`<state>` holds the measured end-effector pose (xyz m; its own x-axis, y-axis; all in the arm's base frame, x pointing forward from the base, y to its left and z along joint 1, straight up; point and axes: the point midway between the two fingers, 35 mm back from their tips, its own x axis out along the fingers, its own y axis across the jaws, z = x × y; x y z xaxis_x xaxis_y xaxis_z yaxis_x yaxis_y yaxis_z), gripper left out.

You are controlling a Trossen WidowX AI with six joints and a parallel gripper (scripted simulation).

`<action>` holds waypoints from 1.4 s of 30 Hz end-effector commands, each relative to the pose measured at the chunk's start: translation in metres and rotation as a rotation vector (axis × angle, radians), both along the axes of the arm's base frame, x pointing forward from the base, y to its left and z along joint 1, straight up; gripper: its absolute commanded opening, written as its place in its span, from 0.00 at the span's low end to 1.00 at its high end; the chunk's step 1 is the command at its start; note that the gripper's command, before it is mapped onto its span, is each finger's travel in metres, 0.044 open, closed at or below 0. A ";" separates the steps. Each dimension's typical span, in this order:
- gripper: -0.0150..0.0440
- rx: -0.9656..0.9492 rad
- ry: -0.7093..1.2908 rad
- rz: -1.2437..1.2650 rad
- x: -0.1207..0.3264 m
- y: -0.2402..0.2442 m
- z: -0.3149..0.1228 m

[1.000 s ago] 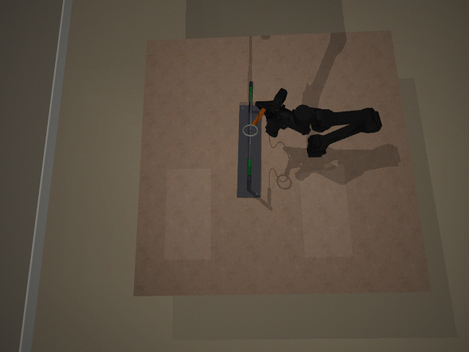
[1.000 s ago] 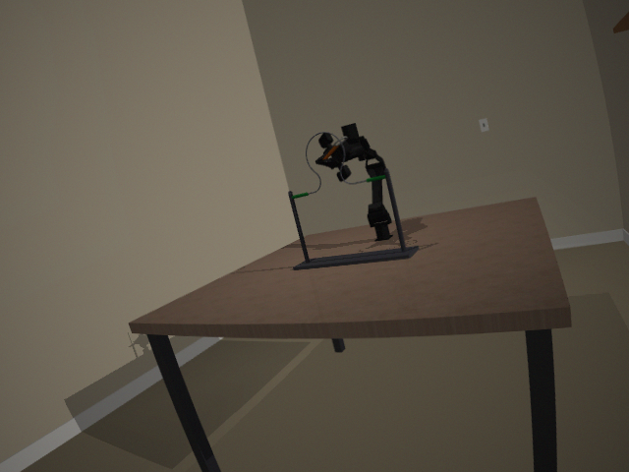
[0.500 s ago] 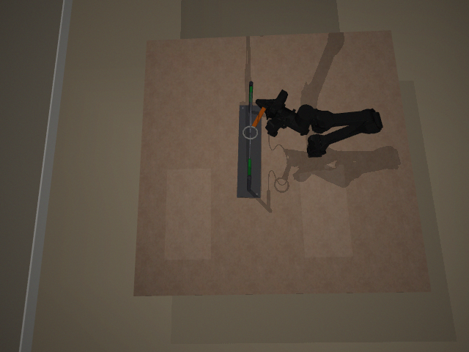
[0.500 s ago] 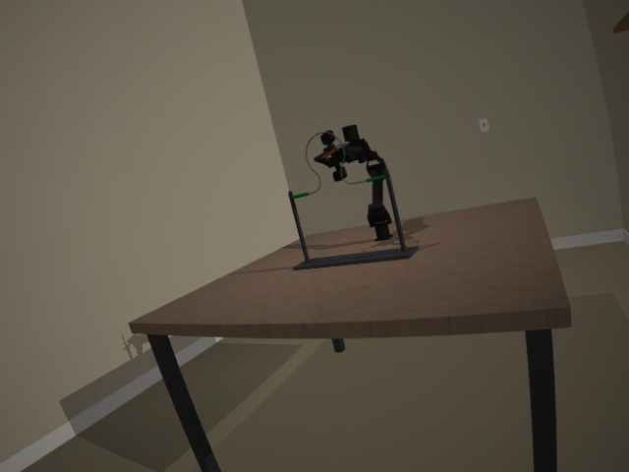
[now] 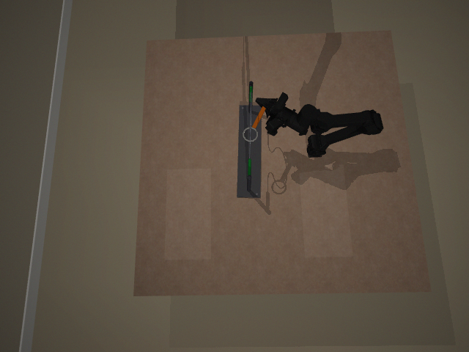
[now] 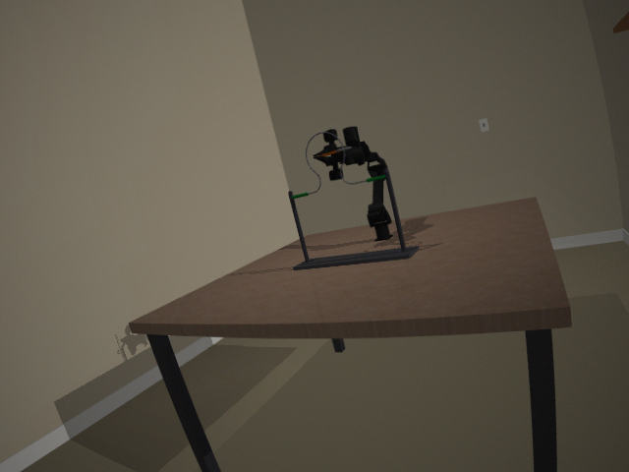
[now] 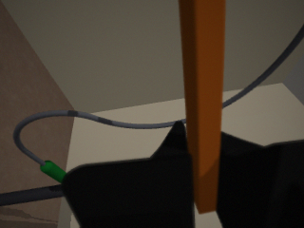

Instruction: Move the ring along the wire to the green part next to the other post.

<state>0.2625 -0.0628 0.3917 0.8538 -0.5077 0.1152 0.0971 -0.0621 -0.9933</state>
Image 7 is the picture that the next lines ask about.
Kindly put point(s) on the orange handle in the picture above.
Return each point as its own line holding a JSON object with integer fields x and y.
{"x": 202, "y": 25}

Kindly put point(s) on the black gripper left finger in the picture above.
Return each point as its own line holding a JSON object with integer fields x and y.
{"x": 163, "y": 182}

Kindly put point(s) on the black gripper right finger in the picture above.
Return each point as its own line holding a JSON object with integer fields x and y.
{"x": 253, "y": 180}

